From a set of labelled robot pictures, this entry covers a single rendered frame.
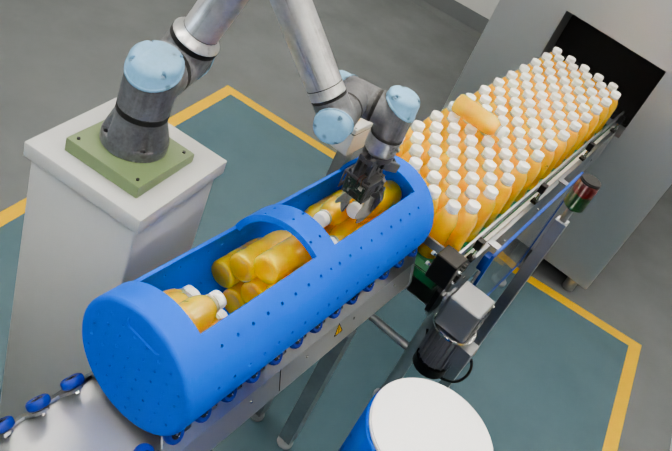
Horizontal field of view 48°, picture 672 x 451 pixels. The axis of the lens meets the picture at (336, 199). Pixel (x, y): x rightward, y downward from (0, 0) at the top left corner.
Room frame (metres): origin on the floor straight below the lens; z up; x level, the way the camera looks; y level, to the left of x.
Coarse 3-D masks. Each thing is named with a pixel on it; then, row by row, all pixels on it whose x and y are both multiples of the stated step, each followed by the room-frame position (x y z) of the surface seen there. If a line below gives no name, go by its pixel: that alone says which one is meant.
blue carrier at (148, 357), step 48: (240, 240) 1.30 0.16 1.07; (384, 240) 1.38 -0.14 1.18; (144, 288) 0.91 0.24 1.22; (288, 288) 1.08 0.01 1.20; (336, 288) 1.20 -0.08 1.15; (96, 336) 0.88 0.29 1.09; (144, 336) 0.84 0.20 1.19; (192, 336) 0.86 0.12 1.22; (240, 336) 0.93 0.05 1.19; (288, 336) 1.04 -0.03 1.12; (144, 384) 0.83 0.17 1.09; (192, 384) 0.81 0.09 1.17; (240, 384) 0.93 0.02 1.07
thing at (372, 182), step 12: (360, 156) 1.40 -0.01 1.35; (372, 156) 1.44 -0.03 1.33; (348, 168) 1.41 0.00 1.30; (360, 168) 1.42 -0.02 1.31; (372, 168) 1.40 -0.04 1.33; (348, 180) 1.39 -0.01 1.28; (360, 180) 1.39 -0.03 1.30; (372, 180) 1.41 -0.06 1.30; (384, 180) 1.44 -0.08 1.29; (348, 192) 1.39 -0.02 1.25; (360, 192) 1.38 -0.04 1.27; (372, 192) 1.43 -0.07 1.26; (360, 204) 1.38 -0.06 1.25
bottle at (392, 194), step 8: (384, 184) 1.59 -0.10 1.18; (392, 184) 1.61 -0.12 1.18; (384, 192) 1.56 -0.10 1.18; (392, 192) 1.58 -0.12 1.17; (400, 192) 1.61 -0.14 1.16; (352, 200) 1.50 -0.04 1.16; (384, 200) 1.54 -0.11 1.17; (392, 200) 1.57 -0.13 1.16; (376, 208) 1.50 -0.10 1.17; (384, 208) 1.53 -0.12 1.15; (368, 216) 1.48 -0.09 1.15
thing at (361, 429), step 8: (368, 408) 1.05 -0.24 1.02; (360, 416) 1.07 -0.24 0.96; (368, 416) 1.03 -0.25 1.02; (360, 424) 1.03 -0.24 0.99; (368, 424) 1.01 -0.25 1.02; (352, 432) 1.04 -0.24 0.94; (360, 432) 1.00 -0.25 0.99; (368, 432) 0.99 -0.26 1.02; (352, 440) 1.02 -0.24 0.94; (360, 440) 0.99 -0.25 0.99; (368, 440) 0.97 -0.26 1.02; (344, 448) 1.03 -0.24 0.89; (352, 448) 1.00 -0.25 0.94; (360, 448) 0.98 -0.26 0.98; (368, 448) 0.96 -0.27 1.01
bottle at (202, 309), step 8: (192, 296) 0.99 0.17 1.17; (200, 296) 0.99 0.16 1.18; (208, 296) 1.00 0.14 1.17; (184, 304) 0.95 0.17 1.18; (192, 304) 0.96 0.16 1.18; (200, 304) 0.97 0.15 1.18; (208, 304) 0.98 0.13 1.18; (216, 304) 1.00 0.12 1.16; (192, 312) 0.94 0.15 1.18; (200, 312) 0.95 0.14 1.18; (208, 312) 0.97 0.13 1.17; (216, 312) 0.99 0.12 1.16; (192, 320) 0.93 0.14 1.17; (200, 320) 0.94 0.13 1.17; (208, 320) 0.96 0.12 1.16; (200, 328) 0.94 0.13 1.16
